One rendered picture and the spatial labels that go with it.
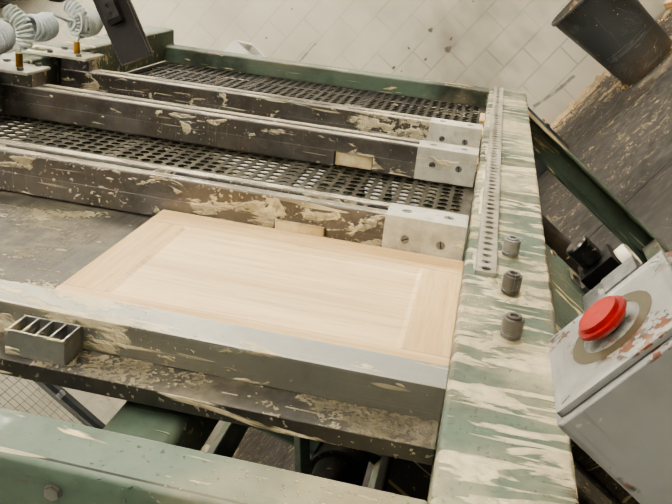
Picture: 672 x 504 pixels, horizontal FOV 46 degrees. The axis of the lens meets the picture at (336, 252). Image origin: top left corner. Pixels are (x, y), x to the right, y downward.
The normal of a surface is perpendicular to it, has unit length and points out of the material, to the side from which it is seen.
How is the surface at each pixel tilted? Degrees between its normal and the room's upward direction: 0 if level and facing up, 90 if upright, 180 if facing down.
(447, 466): 54
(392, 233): 90
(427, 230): 90
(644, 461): 90
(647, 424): 90
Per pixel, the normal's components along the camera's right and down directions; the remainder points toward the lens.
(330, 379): -0.20, 0.34
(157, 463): 0.11, -0.92
